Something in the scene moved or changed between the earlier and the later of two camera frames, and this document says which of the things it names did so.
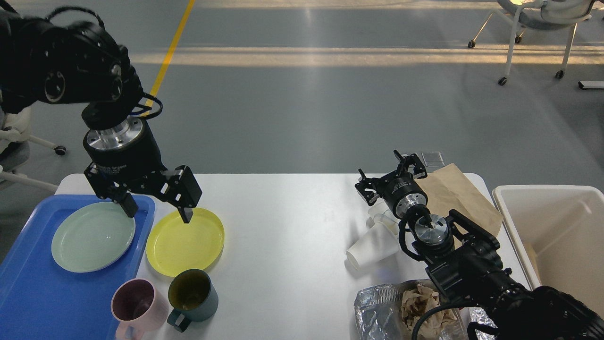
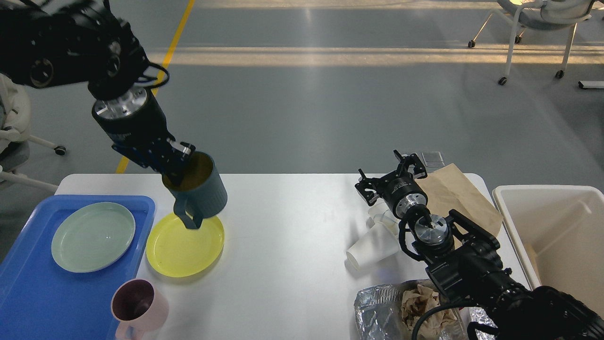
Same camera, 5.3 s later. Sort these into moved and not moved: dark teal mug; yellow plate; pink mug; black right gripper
Moved: dark teal mug
Not moved: yellow plate; black right gripper; pink mug
